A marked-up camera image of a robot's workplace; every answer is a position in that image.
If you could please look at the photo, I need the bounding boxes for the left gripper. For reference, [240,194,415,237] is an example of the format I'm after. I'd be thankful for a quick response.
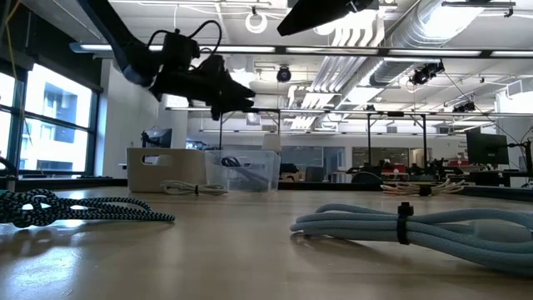
[148,53,256,122]

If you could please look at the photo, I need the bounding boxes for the white USB cable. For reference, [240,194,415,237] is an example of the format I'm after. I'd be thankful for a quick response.
[160,179,229,197]

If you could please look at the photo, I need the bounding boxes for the teal black braided USB cable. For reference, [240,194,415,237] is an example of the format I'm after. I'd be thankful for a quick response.
[0,188,176,229]

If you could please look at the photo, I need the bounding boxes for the light blue USB cable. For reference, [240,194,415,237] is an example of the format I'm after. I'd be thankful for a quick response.
[290,202,533,277]

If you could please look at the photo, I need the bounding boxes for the white lamp shade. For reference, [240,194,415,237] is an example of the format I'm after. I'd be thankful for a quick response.
[262,133,283,153]

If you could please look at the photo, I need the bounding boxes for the overhead beam with light strips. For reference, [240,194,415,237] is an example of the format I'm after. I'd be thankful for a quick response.
[68,41,533,59]

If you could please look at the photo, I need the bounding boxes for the clear plastic bin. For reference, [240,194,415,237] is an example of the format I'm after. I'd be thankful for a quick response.
[203,149,282,193]

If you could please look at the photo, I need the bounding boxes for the small black monitor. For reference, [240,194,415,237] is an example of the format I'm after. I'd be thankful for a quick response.
[140,127,173,149]

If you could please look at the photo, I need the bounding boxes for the white plastic bin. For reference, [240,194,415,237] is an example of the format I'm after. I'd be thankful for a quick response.
[126,147,209,193]

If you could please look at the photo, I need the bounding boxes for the black office chair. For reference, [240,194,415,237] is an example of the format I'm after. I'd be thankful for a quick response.
[351,171,384,185]

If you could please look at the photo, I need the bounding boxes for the large black monitor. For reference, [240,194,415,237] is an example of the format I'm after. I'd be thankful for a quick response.
[465,131,511,167]

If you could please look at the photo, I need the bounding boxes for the large dark-framed window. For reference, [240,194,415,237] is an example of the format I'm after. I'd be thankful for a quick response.
[0,57,103,178]

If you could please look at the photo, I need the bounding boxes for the white coiled cable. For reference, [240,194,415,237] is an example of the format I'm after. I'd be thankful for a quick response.
[244,10,269,35]

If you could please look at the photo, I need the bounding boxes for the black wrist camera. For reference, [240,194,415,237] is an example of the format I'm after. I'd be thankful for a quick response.
[161,28,202,70]

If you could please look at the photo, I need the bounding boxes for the silver ventilation duct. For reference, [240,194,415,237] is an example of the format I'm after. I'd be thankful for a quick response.
[368,0,488,87]

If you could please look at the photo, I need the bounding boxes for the black ceiling-mounted camera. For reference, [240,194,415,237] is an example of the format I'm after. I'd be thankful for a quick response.
[409,61,446,87]

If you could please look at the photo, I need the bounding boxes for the black aluminium table frame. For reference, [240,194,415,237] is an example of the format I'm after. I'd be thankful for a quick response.
[0,177,533,199]

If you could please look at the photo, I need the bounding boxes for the black background workstation frame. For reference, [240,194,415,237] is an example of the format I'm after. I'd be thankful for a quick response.
[165,106,533,180]

